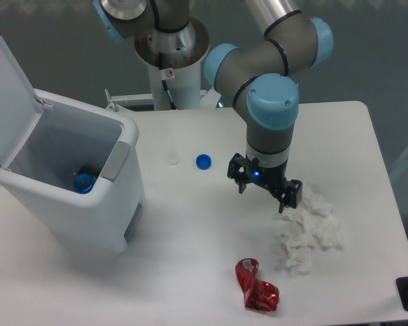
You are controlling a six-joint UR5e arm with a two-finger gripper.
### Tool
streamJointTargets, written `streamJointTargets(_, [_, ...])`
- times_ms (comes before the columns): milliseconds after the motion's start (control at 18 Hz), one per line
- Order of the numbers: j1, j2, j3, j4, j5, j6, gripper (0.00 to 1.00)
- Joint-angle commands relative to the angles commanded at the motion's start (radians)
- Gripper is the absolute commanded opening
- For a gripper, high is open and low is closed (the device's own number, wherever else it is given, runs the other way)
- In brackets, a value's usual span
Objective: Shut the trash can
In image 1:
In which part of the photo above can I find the blue bottle cap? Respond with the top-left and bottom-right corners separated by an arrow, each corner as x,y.
195,153 -> 212,170

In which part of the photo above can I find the crumpled white tissue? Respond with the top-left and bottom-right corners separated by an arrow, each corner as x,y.
275,184 -> 344,277

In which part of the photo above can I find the white trash can body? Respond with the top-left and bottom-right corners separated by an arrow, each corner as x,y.
0,90 -> 145,253

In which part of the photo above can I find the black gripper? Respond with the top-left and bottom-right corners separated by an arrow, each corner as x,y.
227,153 -> 303,213

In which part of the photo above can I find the black cable on pedestal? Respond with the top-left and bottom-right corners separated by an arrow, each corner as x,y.
158,52 -> 177,111

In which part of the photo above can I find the crushed red can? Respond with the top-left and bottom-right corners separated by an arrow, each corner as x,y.
235,258 -> 280,312

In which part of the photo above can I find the blue bottle in bin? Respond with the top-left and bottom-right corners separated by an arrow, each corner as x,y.
73,166 -> 97,194

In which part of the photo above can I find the white trash can lid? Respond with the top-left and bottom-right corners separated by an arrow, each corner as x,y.
0,36 -> 44,168

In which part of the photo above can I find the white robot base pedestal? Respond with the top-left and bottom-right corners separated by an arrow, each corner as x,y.
135,18 -> 209,111

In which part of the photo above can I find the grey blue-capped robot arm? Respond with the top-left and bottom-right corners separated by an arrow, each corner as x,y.
93,1 -> 334,209

